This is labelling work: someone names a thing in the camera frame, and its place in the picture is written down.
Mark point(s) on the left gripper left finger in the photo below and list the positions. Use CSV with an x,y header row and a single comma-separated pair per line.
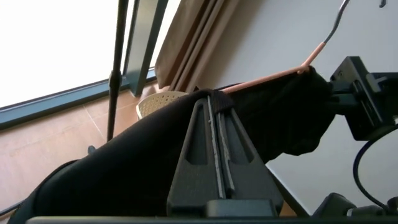
x,y
192,186

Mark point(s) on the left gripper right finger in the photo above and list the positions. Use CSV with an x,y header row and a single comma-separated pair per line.
x,y
255,186

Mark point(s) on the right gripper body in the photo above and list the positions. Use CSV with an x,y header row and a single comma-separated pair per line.
x,y
367,102

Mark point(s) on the black garment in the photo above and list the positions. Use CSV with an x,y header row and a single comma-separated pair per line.
x,y
124,161

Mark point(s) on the pink clothes hanger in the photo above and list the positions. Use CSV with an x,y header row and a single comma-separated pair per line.
x,y
264,79

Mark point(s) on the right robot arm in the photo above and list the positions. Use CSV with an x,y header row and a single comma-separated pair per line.
x,y
332,205

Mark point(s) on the white laundry basket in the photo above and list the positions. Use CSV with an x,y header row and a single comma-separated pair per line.
x,y
158,101

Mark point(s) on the black clothes rack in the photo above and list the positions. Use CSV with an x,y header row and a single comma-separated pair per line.
x,y
115,81

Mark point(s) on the brown curtain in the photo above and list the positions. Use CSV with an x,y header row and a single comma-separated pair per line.
x,y
186,40

